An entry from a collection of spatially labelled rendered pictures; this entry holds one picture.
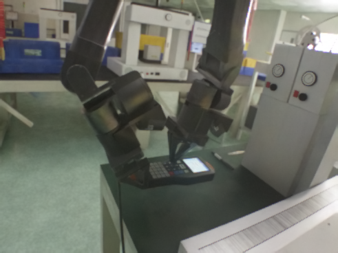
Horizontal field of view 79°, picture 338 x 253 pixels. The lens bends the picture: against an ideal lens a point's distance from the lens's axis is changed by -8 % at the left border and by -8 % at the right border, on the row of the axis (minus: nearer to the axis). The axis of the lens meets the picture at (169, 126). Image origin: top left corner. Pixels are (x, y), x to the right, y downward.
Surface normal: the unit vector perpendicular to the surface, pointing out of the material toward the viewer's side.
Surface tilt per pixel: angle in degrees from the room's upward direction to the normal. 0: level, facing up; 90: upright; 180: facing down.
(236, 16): 109
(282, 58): 90
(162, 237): 0
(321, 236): 0
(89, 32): 60
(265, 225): 0
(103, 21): 69
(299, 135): 90
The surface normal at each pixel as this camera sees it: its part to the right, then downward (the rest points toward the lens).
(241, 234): 0.14, -0.92
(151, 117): 0.41, 0.40
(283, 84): -0.87, 0.07
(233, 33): 0.53, 0.58
